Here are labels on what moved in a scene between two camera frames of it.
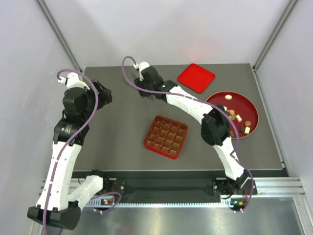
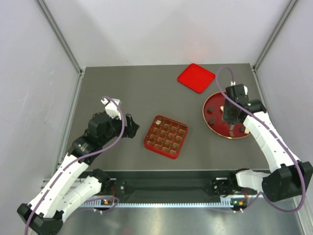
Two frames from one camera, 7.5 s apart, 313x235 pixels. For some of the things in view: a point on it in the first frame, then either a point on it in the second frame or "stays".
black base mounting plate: [194, 184] stays
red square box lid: [196, 78] stays
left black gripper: [104, 96] → [130, 130]
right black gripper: [139, 84] → [226, 117]
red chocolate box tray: [166, 136] stays
